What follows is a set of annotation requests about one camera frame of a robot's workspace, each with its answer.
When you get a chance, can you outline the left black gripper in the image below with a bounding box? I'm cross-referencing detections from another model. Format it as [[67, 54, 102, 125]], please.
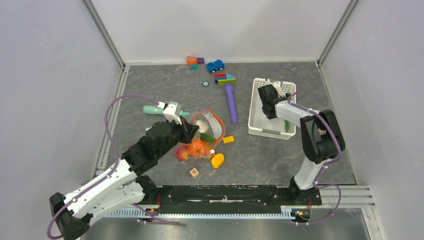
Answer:
[[156, 115, 200, 158]]

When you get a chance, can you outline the long green cucumber toy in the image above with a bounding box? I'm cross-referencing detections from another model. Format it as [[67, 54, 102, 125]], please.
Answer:
[[200, 133, 216, 143]]

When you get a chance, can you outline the white garlic toy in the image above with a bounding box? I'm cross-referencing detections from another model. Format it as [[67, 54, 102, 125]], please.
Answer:
[[196, 119, 210, 134]]

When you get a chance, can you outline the orange pumpkin toy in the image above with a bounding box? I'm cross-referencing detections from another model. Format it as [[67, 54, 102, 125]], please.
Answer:
[[187, 138, 211, 158]]

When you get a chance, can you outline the red apple toy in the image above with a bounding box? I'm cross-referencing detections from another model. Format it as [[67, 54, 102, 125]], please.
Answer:
[[175, 146, 190, 162]]

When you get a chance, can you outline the clear zip bag orange zipper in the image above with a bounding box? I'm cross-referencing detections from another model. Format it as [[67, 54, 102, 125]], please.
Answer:
[[174, 109, 226, 162]]

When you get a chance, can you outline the green chili pepper toy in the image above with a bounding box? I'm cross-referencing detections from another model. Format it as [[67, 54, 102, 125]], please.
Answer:
[[284, 120, 290, 132]]

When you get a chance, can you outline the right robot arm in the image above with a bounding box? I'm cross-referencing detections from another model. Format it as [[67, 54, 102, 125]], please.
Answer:
[[258, 84, 346, 204]]

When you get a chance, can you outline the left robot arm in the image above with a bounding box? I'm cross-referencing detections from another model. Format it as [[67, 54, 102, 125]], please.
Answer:
[[46, 120, 200, 240]]

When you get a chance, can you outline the wooden cube with X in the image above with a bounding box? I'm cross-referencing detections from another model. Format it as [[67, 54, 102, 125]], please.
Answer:
[[189, 167, 200, 178]]

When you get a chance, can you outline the orange oval block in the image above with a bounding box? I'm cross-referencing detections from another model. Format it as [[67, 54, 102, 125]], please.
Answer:
[[210, 153, 225, 168]]

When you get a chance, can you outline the yellow brick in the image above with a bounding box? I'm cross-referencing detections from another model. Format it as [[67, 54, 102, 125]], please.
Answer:
[[222, 135, 235, 144]]

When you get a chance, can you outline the multicolour brick stack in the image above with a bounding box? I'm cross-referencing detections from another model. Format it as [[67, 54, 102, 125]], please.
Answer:
[[214, 73, 237, 85]]

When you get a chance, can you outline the teal small block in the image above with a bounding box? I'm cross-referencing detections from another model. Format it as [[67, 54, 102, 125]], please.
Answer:
[[189, 64, 199, 70]]

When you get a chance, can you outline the purple small block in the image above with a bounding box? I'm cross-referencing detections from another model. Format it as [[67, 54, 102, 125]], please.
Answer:
[[196, 57, 205, 64]]

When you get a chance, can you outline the white plastic basket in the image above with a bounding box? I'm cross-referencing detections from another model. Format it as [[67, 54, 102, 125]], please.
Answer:
[[248, 78, 297, 140]]

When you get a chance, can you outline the blue toy car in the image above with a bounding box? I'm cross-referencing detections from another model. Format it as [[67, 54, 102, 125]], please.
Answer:
[[206, 59, 225, 73]]

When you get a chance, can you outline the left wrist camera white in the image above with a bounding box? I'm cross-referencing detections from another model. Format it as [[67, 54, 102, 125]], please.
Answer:
[[157, 101, 182, 125]]

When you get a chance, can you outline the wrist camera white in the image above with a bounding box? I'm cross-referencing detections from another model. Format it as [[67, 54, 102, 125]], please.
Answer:
[[157, 101, 182, 125], [271, 81, 285, 98]]

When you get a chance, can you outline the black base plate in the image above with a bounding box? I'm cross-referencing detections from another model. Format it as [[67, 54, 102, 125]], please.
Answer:
[[137, 177, 322, 215]]

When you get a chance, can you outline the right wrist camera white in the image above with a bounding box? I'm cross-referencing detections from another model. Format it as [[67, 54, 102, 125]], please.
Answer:
[[271, 81, 285, 98]]

